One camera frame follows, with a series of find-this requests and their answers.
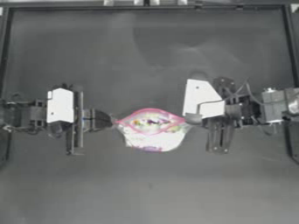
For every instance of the clear bag with pink zip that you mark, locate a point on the clear bag with pink zip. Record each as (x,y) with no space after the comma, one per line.
(155,140)

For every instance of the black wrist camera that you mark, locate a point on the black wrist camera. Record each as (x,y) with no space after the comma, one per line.
(194,119)
(58,128)

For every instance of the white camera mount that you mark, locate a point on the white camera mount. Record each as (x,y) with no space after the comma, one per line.
(210,93)
(60,105)

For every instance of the black metal frame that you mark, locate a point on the black metal frame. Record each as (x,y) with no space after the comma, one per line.
(116,6)

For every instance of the grey metal bracket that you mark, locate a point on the grey metal bracket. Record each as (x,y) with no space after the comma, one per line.
(108,2)
(154,2)
(138,2)

